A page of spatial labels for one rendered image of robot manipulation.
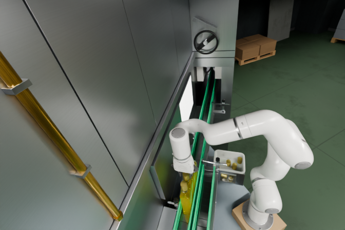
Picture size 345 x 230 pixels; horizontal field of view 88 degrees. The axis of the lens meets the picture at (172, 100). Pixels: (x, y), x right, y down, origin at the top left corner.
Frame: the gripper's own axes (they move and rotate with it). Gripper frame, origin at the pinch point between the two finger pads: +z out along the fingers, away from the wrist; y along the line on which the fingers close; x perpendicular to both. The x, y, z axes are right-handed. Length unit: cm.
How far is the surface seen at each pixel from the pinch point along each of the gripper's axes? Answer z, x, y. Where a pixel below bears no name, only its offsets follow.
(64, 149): -61, -34, -12
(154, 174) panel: -8.4, -8.3, -13.0
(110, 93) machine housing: -61, -13, -15
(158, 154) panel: -15.5, -1.4, -11.8
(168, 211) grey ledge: 28.3, -10.5, -11.1
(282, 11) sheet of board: 55, 555, 141
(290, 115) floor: 134, 209, 116
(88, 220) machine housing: -37, -39, -14
